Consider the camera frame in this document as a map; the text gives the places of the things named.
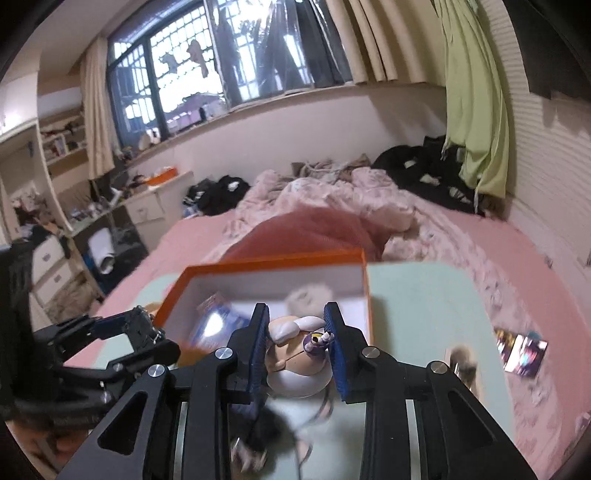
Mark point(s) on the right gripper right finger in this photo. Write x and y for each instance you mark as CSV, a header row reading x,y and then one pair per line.
x,y
458,438

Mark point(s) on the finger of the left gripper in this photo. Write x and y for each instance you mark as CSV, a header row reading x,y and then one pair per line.
x,y
136,324

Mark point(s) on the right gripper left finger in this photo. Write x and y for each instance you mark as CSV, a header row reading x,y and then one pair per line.
x,y
194,422

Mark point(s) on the cartoon figurine toy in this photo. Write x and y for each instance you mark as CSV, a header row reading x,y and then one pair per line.
x,y
297,358

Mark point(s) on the orange cardboard box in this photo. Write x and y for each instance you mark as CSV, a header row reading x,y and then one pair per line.
x,y
245,283

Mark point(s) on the white drawer cabinet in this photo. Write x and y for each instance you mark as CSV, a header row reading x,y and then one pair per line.
x,y
156,210

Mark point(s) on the pink floral quilt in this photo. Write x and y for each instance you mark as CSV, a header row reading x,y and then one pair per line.
x,y
419,231

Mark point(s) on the shiny card packet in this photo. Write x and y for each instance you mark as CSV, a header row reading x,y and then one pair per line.
x,y
521,355

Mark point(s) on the black clothes pile left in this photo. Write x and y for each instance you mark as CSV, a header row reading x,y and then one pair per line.
x,y
212,198

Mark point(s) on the black clothes pile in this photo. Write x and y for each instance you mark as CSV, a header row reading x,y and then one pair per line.
x,y
431,172
212,198

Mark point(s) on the black clothes pile right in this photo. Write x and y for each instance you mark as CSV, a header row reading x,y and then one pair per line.
x,y
431,172

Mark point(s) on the green hanging cloth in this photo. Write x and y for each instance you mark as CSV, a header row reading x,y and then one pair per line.
x,y
477,113

